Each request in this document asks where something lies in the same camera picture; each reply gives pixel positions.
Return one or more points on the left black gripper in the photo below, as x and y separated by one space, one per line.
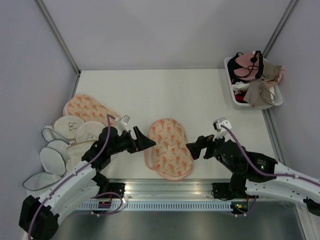
141 143

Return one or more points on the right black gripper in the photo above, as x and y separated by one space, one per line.
194 147

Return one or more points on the tulip print mesh laundry bag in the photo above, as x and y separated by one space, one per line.
170 157

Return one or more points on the pink black bra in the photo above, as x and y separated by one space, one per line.
246 67

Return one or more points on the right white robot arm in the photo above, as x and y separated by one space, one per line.
255 175

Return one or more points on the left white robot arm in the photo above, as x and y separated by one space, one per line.
41 216

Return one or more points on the white round laundry bag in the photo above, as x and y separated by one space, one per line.
89 131
68 125

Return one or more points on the beige bra in basket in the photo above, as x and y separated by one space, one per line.
260 91

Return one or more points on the grey trimmed white mesh bag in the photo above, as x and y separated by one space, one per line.
40 181

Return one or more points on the white plastic basket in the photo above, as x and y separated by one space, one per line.
275 93

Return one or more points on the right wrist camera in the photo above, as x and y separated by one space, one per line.
221 126

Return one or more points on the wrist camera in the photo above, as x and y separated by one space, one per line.
123 122
221 126

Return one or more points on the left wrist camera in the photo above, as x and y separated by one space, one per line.
123 122

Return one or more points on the aluminium mounting rail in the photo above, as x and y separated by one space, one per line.
199 190

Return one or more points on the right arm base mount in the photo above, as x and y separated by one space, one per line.
221 191

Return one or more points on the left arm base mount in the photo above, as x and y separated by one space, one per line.
115 190

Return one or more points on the white slotted cable duct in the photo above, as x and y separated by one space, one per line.
212 206

